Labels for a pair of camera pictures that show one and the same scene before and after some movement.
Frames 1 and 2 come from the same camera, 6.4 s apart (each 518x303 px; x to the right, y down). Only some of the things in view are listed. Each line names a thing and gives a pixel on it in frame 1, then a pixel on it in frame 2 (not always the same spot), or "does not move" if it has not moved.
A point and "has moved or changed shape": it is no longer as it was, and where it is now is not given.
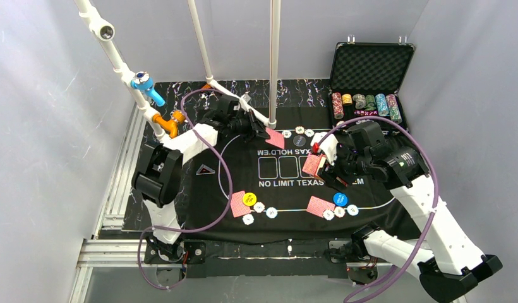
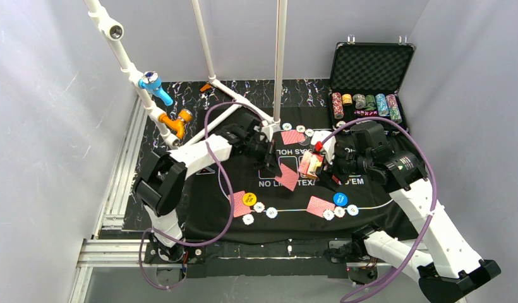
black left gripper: x=251 y=124 → x=266 y=153
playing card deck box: x=324 y=172 has moved or changed shape
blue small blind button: x=340 y=199 does not move
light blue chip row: x=352 y=209 does not move
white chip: x=339 y=212 does not move
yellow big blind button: x=249 y=199 does not move
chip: x=287 y=134 has moved or changed shape
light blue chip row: x=271 y=213 does not move
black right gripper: x=335 y=168 does not move
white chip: x=328 y=214 does not move
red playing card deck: x=311 y=163 has moved or changed shape
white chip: x=259 y=207 does not move
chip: x=309 y=132 does not move
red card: x=276 y=139 has moved or changed shape
